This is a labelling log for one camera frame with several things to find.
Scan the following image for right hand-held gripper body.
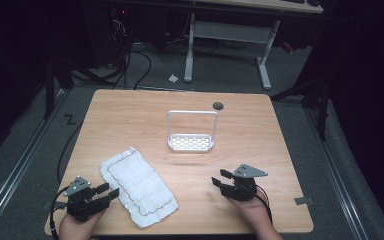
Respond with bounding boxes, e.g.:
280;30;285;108
219;163;269;203

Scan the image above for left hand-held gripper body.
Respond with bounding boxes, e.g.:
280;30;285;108
63;175;109;223

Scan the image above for white towel with red stitching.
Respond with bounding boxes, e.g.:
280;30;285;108
99;146;180;230

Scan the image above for white plastic towel rack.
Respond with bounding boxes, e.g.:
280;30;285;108
166;109;220;153

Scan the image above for person's right hand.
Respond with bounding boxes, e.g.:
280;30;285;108
225;194;272;232

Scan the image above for person's left hand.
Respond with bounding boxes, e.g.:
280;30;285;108
58;208;107;240

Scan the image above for grey tape piece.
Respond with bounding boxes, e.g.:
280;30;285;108
294;196;315;206

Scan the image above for black stand leg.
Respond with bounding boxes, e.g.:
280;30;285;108
269;75;332;142
42;58;76;120

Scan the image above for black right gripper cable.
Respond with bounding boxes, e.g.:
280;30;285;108
254;184;274;225

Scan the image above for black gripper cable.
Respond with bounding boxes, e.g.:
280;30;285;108
254;184;274;225
48;185;70;240

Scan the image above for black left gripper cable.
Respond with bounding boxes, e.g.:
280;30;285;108
48;185;70;240

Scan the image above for black floor cable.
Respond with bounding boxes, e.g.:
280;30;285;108
56;121;84;186

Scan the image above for metal floor rail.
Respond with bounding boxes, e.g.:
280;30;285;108
0;89;72;232
303;107;370;240

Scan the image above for bundle of black cables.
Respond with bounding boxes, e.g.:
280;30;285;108
109;18;153;91

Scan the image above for white metal frame desk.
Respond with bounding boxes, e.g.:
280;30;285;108
183;0;325;91

